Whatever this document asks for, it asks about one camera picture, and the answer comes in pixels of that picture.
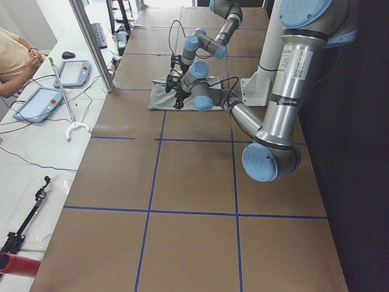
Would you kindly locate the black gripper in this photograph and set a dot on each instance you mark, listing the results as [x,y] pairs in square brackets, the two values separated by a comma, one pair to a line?
[183,68]
[179,99]

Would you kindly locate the blue white striped polo shirt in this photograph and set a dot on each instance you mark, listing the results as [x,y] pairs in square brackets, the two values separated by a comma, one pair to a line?
[160,100]

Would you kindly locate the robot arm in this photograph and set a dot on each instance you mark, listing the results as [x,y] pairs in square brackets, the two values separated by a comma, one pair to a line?
[217,47]
[272,97]

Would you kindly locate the black keyboard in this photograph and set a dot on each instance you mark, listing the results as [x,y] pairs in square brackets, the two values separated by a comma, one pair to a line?
[99,35]

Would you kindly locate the white reacher grabber stick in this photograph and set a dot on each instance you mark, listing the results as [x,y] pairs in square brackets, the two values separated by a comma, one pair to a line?
[74,124]

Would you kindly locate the blue teach pendant far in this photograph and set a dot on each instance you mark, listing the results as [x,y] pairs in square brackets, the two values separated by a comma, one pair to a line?
[74,73]

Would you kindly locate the blue teach pendant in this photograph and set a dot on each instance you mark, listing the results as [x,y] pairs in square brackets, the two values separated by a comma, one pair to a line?
[74,73]
[39,105]

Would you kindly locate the black computer mouse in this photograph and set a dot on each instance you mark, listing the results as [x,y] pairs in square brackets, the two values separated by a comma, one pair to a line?
[67,55]

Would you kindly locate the blue teach pendant near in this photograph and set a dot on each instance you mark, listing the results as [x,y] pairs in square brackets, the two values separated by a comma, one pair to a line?
[39,105]

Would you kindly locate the person in beige shirt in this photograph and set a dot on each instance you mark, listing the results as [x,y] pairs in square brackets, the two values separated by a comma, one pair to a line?
[20,60]

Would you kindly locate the black tripod stick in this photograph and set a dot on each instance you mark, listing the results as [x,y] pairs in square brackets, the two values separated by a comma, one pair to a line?
[16,239]

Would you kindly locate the red cylinder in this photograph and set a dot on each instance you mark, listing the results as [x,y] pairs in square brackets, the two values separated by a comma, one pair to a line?
[18,265]

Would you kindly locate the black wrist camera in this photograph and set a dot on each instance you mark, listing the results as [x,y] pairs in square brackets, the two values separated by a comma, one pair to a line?
[175,60]
[172,82]

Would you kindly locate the white pedestal column base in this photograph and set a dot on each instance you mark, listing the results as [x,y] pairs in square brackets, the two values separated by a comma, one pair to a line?
[257,89]

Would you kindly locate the aluminium frame post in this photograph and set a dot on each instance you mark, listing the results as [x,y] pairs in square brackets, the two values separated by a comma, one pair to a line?
[83,21]

